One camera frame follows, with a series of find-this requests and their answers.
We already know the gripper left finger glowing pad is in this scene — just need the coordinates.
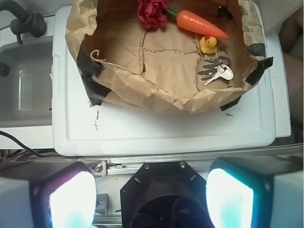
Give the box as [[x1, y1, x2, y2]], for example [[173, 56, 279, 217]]
[[30, 161, 97, 228]]

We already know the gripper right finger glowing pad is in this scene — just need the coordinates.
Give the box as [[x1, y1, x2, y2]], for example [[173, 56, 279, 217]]
[[206, 156, 274, 228]]

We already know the silver key bunch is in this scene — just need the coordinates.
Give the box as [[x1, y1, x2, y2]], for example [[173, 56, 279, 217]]
[[197, 55, 234, 86]]

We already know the brown paper bag tray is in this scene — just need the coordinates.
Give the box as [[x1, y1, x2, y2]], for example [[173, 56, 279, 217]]
[[66, 0, 273, 114]]

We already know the yellow rubber duck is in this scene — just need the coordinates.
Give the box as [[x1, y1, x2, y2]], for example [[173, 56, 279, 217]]
[[199, 36, 217, 54]]

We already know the grey toy faucet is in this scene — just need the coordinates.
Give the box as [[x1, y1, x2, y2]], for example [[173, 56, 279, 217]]
[[0, 0, 47, 44]]

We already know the orange plastic carrot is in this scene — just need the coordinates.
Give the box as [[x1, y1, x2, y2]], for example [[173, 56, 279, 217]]
[[176, 10, 229, 39]]

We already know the red fabric flower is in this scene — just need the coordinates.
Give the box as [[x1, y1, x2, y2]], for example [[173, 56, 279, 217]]
[[137, 0, 168, 29]]

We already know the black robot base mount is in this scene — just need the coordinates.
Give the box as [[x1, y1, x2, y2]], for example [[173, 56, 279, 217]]
[[120, 161, 213, 228]]

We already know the black cable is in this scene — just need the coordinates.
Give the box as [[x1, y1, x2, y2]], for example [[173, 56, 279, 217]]
[[0, 130, 46, 158]]

